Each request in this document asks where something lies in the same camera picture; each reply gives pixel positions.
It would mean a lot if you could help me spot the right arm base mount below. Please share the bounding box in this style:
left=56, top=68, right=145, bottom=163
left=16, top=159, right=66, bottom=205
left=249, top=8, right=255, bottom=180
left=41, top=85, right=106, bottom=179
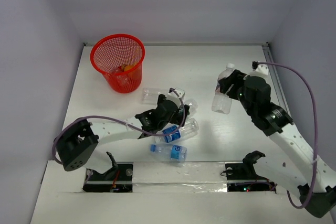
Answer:
left=220, top=151, right=277, bottom=193

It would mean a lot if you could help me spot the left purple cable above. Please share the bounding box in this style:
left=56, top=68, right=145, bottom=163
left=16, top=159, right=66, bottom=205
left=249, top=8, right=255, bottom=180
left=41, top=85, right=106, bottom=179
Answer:
left=51, top=87, right=186, bottom=163

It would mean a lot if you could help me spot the blue cap small bottle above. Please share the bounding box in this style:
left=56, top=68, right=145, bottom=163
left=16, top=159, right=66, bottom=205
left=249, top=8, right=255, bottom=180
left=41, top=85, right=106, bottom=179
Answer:
left=150, top=144, right=187, bottom=162

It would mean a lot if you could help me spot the blue label large bottle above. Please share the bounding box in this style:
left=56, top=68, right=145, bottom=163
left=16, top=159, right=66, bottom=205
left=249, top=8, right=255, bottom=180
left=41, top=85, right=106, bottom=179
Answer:
left=154, top=118, right=199, bottom=143

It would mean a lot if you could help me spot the large clear plastic bottle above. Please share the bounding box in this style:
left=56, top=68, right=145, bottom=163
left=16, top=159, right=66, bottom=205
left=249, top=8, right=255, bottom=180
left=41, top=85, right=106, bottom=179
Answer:
left=142, top=88, right=167, bottom=105

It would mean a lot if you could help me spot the aluminium rail right edge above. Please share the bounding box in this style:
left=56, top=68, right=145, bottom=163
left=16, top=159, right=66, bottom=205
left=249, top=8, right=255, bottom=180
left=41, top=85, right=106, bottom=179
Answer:
left=262, top=43, right=290, bottom=115

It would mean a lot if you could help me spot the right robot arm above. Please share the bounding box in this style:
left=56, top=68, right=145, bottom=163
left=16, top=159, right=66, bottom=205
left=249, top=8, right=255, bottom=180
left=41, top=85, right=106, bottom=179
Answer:
left=216, top=70, right=335, bottom=218

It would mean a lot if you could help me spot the orange plastic bottle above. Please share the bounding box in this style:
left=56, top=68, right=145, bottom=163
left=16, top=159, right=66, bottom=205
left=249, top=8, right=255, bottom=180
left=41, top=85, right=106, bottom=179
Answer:
left=120, top=65, right=136, bottom=74

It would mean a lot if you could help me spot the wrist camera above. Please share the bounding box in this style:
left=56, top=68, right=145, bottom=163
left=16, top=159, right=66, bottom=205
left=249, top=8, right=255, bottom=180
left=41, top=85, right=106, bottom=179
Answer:
left=166, top=88, right=185, bottom=106
left=249, top=61, right=269, bottom=78

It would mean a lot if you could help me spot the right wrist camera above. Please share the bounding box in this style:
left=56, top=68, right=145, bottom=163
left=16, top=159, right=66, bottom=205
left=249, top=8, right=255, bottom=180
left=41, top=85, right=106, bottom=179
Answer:
left=249, top=61, right=269, bottom=78

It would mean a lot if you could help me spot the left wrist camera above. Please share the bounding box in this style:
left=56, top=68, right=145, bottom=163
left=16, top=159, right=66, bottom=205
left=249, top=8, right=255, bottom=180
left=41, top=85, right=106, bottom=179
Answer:
left=166, top=88, right=185, bottom=106

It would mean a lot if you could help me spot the green label clear bottle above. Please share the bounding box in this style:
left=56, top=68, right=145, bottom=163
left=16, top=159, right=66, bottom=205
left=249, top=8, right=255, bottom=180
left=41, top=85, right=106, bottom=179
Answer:
left=184, top=99, right=198, bottom=113

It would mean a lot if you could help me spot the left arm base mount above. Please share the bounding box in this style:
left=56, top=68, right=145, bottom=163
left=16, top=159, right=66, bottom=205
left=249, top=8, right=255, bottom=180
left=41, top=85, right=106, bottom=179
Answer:
left=82, top=152, right=133, bottom=193

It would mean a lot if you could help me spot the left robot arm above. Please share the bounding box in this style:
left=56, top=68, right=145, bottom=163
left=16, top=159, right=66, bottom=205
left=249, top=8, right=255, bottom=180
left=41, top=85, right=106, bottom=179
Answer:
left=51, top=89, right=189, bottom=180

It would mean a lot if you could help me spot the red label small bottle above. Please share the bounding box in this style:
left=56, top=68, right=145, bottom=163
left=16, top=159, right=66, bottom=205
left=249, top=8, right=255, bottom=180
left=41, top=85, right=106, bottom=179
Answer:
left=111, top=67, right=131, bottom=88

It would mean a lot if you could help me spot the white label clear bottle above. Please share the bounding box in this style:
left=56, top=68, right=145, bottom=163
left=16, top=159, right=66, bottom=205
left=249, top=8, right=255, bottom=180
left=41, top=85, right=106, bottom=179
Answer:
left=212, top=63, right=235, bottom=114

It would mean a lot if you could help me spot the red mesh plastic bin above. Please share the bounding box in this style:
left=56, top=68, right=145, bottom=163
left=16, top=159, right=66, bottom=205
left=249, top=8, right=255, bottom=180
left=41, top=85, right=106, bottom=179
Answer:
left=90, top=34, right=145, bottom=93

